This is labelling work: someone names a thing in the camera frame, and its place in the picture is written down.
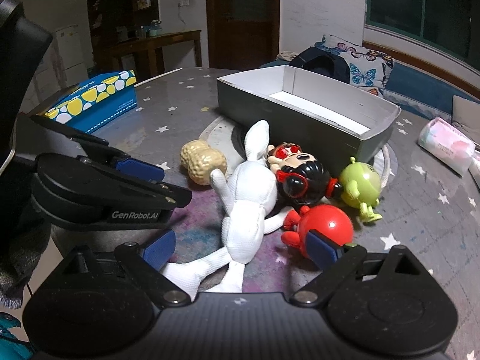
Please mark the white refrigerator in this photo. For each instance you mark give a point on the white refrigerator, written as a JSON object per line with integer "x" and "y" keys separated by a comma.
{"x": 71, "y": 64}

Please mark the wooden side table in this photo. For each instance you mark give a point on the wooden side table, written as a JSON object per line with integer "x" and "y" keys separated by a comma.
{"x": 153, "y": 47}

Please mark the black-haired doll figure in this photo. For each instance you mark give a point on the black-haired doll figure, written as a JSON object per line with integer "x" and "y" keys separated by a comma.
{"x": 301, "y": 178}

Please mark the dark wooden door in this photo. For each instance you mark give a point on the dark wooden door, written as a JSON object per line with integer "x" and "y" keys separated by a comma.
{"x": 242, "y": 34}

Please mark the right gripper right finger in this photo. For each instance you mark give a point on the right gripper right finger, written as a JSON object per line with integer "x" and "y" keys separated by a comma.
{"x": 336, "y": 264}

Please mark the green framed window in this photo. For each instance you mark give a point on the green framed window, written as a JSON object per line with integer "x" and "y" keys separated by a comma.
{"x": 451, "y": 26}

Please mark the dark wooden shelf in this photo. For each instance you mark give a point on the dark wooden shelf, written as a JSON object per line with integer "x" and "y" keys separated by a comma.
{"x": 112, "y": 22}

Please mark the pink tissue pack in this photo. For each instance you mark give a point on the pink tissue pack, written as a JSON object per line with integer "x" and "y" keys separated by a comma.
{"x": 447, "y": 144}

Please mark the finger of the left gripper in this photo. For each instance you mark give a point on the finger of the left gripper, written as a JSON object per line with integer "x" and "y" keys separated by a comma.
{"x": 99, "y": 151}
{"x": 152, "y": 189}

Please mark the beige peanut toy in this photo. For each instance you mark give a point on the beige peanut toy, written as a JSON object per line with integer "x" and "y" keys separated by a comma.
{"x": 199, "y": 159}

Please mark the green alien toy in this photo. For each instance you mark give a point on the green alien toy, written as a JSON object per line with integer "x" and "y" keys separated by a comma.
{"x": 361, "y": 189}

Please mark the grey cushion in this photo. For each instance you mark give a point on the grey cushion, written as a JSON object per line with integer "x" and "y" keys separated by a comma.
{"x": 466, "y": 116}

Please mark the red round toy figure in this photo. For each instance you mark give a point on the red round toy figure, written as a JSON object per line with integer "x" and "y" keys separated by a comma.
{"x": 325, "y": 219}

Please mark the blue yellow tissue box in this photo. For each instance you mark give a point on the blue yellow tissue box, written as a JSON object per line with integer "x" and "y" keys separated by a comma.
{"x": 96, "y": 102}

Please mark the grey cardboard box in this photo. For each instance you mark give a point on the grey cardboard box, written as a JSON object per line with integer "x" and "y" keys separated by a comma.
{"x": 329, "y": 119}

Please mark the white plush rabbit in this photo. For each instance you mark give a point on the white plush rabbit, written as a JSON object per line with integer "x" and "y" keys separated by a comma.
{"x": 248, "y": 197}

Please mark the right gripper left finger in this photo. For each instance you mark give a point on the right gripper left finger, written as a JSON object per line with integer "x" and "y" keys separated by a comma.
{"x": 143, "y": 265}

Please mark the dark blue backpack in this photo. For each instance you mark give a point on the dark blue backpack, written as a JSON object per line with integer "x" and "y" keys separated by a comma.
{"x": 324, "y": 63}

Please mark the butterfly print pillow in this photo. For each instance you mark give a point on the butterfly print pillow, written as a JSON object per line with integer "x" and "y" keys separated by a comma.
{"x": 370, "y": 69}

